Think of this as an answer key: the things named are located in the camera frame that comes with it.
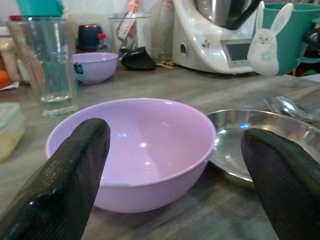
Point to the clear glass jar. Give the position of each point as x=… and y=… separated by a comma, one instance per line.
x=125, y=32

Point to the black computer mouse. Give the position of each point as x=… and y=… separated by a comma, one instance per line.
x=137, y=60

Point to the clear plastic bottle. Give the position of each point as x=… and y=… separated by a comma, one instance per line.
x=162, y=30

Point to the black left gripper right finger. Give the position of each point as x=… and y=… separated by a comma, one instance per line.
x=282, y=182

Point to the small purple plastic bowl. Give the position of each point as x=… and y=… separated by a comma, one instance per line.
x=96, y=66

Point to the stainless steel plate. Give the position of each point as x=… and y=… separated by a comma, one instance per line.
x=260, y=125

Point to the white kitchen food processor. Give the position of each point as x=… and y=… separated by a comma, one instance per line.
x=207, y=37

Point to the silver metal spoon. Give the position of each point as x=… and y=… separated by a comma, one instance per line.
x=295, y=108

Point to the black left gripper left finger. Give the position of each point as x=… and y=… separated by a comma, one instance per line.
x=65, y=180

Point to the clear drinking glass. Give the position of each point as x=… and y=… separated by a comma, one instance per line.
x=47, y=67

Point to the large purple plastic bowl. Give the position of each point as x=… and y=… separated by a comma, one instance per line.
x=155, y=150

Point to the teal plastic box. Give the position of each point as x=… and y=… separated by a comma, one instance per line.
x=40, y=7

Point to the dark blue round jar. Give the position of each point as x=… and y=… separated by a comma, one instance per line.
x=90, y=37

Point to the teal bunny cup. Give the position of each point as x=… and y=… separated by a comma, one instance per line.
x=282, y=40

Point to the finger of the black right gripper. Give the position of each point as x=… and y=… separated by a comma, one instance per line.
x=312, y=37

